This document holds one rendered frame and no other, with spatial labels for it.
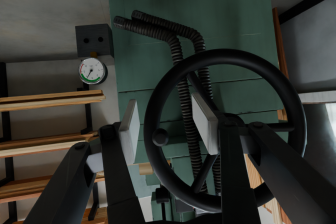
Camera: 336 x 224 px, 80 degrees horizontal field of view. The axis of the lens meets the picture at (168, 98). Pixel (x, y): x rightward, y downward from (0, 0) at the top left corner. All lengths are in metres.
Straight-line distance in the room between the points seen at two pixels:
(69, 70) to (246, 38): 2.73
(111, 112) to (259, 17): 2.56
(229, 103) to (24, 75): 2.98
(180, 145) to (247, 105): 0.23
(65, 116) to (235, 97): 2.71
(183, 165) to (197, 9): 0.40
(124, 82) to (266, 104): 0.38
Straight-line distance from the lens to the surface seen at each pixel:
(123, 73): 0.55
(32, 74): 3.25
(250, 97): 0.58
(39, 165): 3.26
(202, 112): 0.17
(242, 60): 0.38
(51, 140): 2.62
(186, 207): 0.54
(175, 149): 0.45
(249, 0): 0.65
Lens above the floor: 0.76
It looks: 2 degrees down
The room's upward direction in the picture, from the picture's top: 174 degrees clockwise
